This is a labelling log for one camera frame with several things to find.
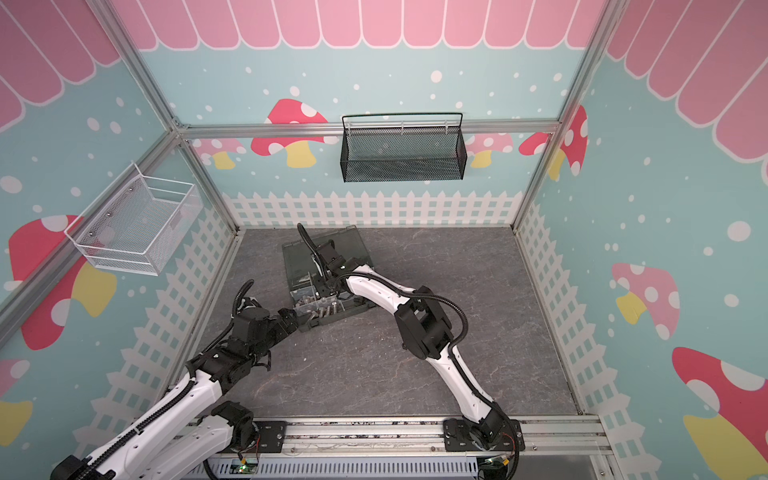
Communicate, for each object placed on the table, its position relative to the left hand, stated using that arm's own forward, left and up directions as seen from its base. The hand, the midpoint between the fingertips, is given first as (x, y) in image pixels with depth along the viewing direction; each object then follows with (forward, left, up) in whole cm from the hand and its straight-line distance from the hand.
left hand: (285, 325), depth 84 cm
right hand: (+16, -7, -2) cm, 17 cm away
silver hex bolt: (+8, -7, -8) cm, 13 cm away
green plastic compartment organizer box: (+9, -4, -8) cm, 13 cm away
